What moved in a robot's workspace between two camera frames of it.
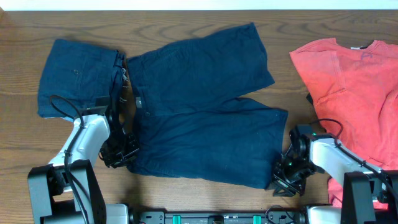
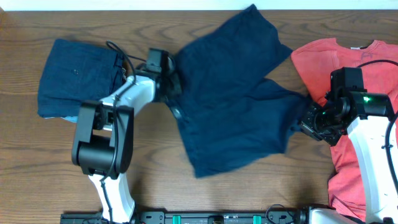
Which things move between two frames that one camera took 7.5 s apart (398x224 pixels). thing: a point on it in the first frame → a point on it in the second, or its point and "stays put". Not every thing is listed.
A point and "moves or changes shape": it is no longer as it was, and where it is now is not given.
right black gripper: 279,180 → 308,126
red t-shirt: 354,93 stays put
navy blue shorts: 193,124 moves or changes shape
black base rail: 219,217 stays put
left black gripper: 121,154 → 173,86
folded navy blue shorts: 81,72 stays put
